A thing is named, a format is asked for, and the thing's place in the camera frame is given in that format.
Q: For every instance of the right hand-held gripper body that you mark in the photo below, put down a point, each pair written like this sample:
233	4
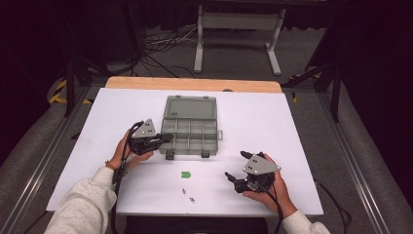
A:
259	165

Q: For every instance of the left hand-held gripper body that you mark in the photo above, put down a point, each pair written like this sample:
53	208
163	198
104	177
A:
144	131

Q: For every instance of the grey plastic compartment box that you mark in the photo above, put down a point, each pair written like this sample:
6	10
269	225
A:
190	130

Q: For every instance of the small green plastic piece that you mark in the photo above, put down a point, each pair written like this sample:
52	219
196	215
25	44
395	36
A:
185	175

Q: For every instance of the person's left hand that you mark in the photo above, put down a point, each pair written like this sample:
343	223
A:
120	156

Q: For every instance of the person's right hand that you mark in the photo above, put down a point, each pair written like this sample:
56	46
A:
279	198

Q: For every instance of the white board sheet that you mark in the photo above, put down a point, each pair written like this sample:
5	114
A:
259	130

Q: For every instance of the wooden table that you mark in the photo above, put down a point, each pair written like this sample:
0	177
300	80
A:
181	84

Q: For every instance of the person's dark lap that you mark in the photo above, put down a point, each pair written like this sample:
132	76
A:
195	226

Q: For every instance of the black tripod stand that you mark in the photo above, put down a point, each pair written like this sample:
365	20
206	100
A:
69	87

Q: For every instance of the yellow black hazard tape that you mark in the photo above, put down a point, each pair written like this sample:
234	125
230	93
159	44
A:
55	97

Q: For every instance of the black metal stand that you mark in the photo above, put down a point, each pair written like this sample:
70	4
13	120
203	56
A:
336	94

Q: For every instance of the grey metal stand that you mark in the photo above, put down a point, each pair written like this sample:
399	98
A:
238	21

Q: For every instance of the aluminium floor rail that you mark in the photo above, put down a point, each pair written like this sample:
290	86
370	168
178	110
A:
39	172
354	162

